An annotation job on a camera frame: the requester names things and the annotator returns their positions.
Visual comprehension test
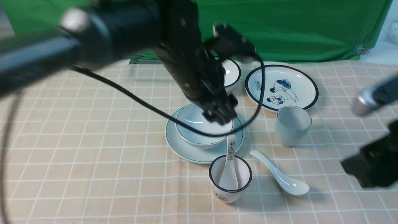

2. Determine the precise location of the black-rimmed illustrated cup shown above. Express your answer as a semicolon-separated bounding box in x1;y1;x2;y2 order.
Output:
208;155;253;204

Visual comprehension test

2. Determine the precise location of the green backdrop cloth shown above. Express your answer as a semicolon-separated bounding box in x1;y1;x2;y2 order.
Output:
0;0;393;63

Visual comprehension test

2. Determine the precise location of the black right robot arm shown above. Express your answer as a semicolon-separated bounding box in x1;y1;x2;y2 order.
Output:
340;74;398;189

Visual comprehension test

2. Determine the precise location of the pale green wide bowl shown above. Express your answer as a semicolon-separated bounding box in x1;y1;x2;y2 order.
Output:
175;103;234;149

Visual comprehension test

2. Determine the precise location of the metal backdrop clamp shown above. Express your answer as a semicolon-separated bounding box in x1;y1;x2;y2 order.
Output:
353;44;369;56

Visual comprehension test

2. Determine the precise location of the checkered beige tablecloth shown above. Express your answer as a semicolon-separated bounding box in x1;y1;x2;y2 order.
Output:
6;61;397;224

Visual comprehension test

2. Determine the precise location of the small black-rimmed white bowl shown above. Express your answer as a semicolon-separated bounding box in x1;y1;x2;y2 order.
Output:
222;59;241;93

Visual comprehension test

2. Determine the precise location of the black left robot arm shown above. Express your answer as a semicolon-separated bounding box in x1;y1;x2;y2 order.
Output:
0;0;237;125

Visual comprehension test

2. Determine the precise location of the black-rimmed illustrated plate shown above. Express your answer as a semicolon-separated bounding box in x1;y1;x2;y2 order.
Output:
262;65;319;113

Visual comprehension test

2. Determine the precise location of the pale green plain cup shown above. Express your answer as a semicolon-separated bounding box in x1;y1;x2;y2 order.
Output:
275;106;312;147

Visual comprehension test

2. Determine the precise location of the black camera cable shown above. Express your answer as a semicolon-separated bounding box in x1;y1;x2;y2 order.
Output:
0;56;266;224

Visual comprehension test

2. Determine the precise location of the white spoon with characters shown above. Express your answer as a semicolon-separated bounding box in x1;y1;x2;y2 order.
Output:
219;135;238;190

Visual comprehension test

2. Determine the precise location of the plain white ceramic spoon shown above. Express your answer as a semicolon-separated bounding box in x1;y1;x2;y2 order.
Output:
250;149;310;196

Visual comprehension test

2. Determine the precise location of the pale green plain plate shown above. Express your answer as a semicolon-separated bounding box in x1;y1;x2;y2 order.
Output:
164;120;227;164

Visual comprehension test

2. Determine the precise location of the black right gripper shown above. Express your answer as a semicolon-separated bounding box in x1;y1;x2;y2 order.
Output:
340;120;398;189

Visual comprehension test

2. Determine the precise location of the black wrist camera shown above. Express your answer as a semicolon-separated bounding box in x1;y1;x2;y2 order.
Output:
204;23;262;64

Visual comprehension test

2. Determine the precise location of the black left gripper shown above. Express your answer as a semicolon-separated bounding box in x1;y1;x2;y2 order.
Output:
180;62;238;125

